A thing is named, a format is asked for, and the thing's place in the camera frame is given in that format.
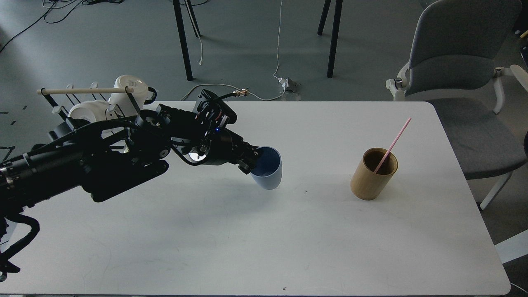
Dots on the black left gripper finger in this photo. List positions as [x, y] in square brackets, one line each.
[246, 165]
[250, 152]

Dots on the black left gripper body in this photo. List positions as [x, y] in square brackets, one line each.
[218, 147]

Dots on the blue plastic cup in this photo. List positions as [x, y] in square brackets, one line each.
[268, 170]

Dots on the pink chopstick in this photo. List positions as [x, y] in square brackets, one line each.
[389, 150]

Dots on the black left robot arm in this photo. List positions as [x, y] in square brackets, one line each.
[109, 157]

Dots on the floor power socket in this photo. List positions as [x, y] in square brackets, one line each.
[288, 85]

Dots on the bamboo cylinder holder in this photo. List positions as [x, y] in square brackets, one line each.
[369, 179]

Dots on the white mug on rack front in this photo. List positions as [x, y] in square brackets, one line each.
[92, 111]

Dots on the black table leg left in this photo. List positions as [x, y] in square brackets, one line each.
[182, 34]

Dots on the black table leg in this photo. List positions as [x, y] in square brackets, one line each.
[336, 22]
[182, 34]

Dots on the black table leg right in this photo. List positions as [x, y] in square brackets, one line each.
[336, 22]

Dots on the camera on left wrist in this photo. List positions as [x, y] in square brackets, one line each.
[211, 110]

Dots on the black wire cup rack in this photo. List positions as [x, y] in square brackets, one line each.
[107, 134]

